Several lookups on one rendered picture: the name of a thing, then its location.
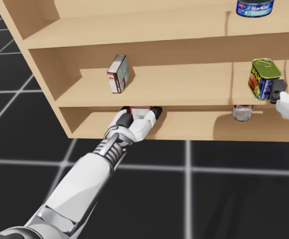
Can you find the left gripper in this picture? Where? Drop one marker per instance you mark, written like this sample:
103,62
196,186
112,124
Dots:
138,130

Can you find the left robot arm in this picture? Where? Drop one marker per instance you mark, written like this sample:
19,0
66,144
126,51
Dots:
79,179

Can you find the green and blue rectangular can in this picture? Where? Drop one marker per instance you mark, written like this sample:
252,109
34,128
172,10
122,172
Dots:
262,79

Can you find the red and white carton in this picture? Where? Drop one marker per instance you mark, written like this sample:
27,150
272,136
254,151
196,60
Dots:
118,74

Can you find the red and white can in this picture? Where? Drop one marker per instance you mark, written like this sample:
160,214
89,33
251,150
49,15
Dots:
242,113

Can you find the pale wooden shelf unit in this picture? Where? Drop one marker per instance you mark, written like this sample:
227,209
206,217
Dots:
179,82

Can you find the blue flat can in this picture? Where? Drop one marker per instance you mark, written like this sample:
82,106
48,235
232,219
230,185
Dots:
255,8

